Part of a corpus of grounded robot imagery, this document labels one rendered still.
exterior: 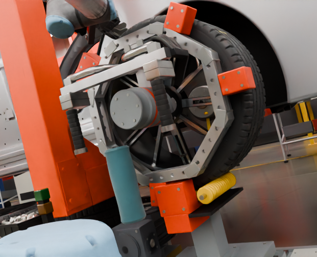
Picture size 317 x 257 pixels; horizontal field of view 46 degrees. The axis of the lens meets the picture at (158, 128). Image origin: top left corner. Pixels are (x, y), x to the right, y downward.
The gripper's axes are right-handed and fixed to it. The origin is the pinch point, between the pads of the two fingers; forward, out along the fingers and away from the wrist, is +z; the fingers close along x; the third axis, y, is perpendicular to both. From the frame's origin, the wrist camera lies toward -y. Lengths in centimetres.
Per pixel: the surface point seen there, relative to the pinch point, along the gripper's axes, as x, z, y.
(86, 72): -31.7, -22.6, -1.6
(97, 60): -13.2, -11.0, -7.2
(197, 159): -60, 14, 4
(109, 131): -31.4, 3.0, -22.8
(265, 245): -80, 59, -8
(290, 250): -77, 95, -14
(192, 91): -6.1, 43.4, -3.0
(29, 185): 275, 237, -495
